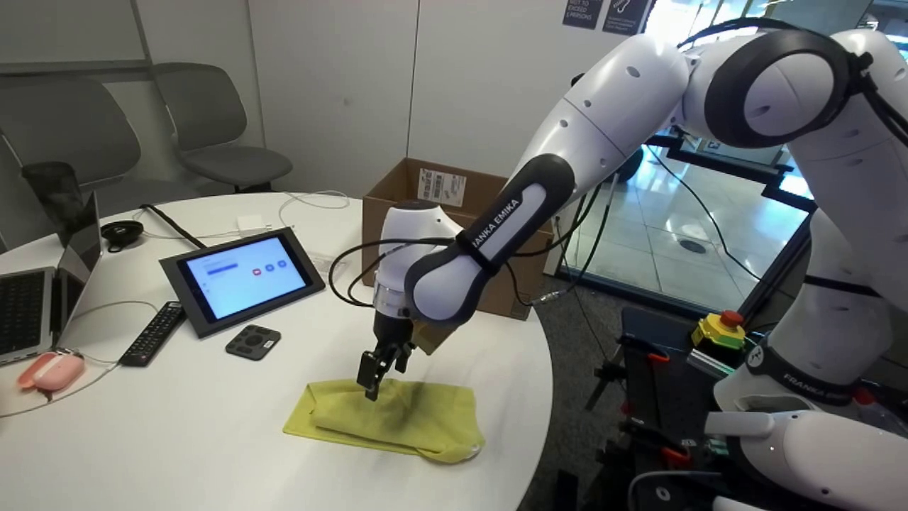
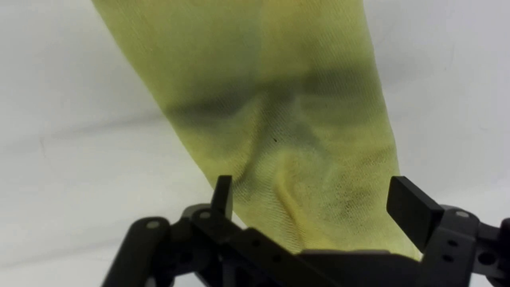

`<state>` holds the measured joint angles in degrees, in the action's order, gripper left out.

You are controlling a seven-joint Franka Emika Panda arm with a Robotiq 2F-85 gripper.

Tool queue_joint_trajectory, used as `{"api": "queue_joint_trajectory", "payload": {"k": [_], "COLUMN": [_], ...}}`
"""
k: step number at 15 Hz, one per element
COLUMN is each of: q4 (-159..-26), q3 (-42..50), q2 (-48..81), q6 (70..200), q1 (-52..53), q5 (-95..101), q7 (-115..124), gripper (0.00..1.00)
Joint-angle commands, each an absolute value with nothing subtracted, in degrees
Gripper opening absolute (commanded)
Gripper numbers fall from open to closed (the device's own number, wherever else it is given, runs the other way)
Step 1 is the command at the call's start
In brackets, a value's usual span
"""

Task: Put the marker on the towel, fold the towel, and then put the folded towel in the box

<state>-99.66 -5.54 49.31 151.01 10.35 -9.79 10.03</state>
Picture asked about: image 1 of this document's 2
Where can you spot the yellow towel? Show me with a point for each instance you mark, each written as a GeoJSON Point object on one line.
{"type": "Point", "coordinates": [434, 416]}

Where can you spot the yellow red emergency stop button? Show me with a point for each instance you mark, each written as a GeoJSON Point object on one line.
{"type": "Point", "coordinates": [722, 329]}

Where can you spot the black camera stand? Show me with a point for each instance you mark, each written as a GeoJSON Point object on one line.
{"type": "Point", "coordinates": [580, 80]}

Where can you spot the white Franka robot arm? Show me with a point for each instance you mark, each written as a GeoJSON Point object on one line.
{"type": "Point", "coordinates": [605, 102]}

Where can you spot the silver laptop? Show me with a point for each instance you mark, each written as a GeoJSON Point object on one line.
{"type": "Point", "coordinates": [24, 314]}

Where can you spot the black tablet with lit screen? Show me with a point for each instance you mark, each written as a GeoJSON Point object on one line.
{"type": "Point", "coordinates": [246, 277]}

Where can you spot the black smartphone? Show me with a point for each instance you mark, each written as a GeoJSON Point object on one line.
{"type": "Point", "coordinates": [253, 341]}

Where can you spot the black remote control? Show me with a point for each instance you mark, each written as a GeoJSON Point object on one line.
{"type": "Point", "coordinates": [151, 334]}

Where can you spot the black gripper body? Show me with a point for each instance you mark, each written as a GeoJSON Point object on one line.
{"type": "Point", "coordinates": [393, 334]}

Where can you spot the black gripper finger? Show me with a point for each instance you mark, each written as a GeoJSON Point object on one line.
{"type": "Point", "coordinates": [369, 376]}
{"type": "Point", "coordinates": [399, 358]}

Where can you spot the grey office chair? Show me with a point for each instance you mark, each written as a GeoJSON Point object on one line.
{"type": "Point", "coordinates": [213, 143]}
{"type": "Point", "coordinates": [67, 131]}

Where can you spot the black round desk device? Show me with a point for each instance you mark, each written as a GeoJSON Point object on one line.
{"type": "Point", "coordinates": [121, 234]}

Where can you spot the dark wall poster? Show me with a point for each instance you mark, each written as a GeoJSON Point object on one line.
{"type": "Point", "coordinates": [624, 16]}
{"type": "Point", "coordinates": [583, 13]}

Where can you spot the brown cardboard box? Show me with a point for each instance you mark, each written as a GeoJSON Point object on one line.
{"type": "Point", "coordinates": [399, 199]}

